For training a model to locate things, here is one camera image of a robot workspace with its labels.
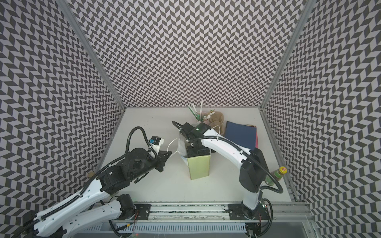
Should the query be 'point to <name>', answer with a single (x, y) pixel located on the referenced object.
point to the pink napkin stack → (256, 143)
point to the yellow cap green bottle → (278, 174)
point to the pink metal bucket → (202, 117)
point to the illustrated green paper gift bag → (199, 167)
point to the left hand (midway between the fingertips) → (170, 154)
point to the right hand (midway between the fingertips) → (198, 160)
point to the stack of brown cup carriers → (216, 122)
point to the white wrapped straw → (201, 109)
